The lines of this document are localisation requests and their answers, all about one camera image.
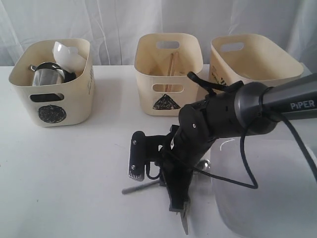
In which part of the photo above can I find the stainless steel bowl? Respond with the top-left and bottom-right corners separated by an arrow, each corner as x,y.
37,61 -> 77,84

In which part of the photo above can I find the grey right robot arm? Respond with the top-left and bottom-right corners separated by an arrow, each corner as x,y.
161,72 -> 317,212

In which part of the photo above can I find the long metal spoon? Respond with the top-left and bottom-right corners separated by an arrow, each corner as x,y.
121,160 -> 211,195

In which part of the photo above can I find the white ceramic bowl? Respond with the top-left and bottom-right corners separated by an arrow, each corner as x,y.
53,41 -> 86,73

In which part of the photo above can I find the cream bin with circle mark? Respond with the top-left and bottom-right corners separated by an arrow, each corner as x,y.
8,38 -> 95,127

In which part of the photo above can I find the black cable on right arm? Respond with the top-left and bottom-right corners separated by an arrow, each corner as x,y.
146,71 -> 317,190

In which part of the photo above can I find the white square plate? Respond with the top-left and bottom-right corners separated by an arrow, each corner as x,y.
195,135 -> 317,238

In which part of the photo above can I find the cream bin with square mark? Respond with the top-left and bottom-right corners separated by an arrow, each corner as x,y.
209,34 -> 304,87

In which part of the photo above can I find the wooden chopstick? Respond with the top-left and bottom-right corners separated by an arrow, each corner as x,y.
165,52 -> 179,92

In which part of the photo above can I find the cream bin with triangle mark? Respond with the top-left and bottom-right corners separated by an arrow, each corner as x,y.
134,33 -> 203,117

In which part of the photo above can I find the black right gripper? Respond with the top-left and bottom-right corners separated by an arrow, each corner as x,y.
163,104 -> 218,212

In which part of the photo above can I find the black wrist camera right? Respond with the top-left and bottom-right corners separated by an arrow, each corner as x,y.
128,131 -> 168,184

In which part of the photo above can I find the white curtain backdrop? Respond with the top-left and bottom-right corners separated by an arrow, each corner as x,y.
0,0 -> 317,72

